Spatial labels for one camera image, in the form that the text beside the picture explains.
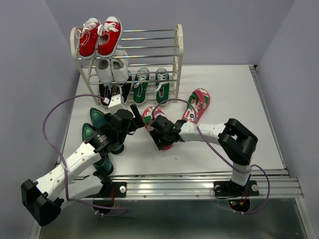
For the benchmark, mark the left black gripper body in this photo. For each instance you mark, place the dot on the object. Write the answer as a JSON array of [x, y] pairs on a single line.
[[133, 126]]

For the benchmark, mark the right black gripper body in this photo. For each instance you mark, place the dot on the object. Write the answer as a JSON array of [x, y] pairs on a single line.
[[163, 136]]

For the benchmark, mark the pink patterned sandal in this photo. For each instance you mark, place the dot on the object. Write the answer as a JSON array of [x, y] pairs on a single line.
[[200, 100], [148, 116]]

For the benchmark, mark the green sneaker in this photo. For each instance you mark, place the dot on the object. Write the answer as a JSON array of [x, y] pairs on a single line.
[[140, 86], [162, 85]]

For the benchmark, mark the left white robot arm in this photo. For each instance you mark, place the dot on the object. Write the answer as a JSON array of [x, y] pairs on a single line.
[[41, 197]]

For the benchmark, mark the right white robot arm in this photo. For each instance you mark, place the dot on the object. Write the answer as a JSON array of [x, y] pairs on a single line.
[[232, 141]]

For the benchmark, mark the upper dark green leather shoe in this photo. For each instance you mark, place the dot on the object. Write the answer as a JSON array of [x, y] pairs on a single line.
[[98, 120]]

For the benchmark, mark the dark green leather shoe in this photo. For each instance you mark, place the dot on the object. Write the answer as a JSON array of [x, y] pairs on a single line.
[[106, 164], [98, 120]]

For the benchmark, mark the lower dark green leather shoe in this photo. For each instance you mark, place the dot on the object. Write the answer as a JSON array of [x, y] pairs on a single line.
[[106, 164]]

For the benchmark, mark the cream metal shoe shelf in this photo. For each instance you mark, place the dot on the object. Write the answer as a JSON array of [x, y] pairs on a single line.
[[149, 48]]

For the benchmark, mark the left black sneaker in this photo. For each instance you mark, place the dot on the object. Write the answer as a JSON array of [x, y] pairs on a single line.
[[105, 93]]

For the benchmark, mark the black sneaker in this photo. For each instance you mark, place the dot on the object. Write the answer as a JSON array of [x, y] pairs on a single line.
[[123, 87], [105, 93]]

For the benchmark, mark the right black sneaker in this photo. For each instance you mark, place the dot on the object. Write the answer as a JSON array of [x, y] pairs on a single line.
[[123, 87]]

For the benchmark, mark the right white sneaker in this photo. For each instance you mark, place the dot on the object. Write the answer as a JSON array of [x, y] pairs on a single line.
[[119, 66]]

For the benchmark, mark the white sneaker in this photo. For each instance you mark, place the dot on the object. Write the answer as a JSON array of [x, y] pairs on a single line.
[[119, 66], [104, 71]]

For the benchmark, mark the left white sneaker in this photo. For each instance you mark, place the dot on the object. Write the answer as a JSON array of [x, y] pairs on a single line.
[[104, 71]]

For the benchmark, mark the right red sneaker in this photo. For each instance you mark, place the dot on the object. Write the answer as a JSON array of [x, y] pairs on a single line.
[[109, 35]]

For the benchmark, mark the red sneaker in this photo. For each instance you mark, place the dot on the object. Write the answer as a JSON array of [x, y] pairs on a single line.
[[109, 35], [88, 38]]

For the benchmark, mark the left red sneaker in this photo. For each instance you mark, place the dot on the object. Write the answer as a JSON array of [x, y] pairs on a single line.
[[88, 38]]

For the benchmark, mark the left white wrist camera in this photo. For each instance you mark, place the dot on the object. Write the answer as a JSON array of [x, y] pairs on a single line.
[[116, 103]]

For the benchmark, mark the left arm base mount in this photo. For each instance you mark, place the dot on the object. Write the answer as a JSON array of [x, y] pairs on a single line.
[[104, 201]]

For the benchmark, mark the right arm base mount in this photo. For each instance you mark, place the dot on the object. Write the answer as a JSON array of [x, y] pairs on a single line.
[[238, 196]]

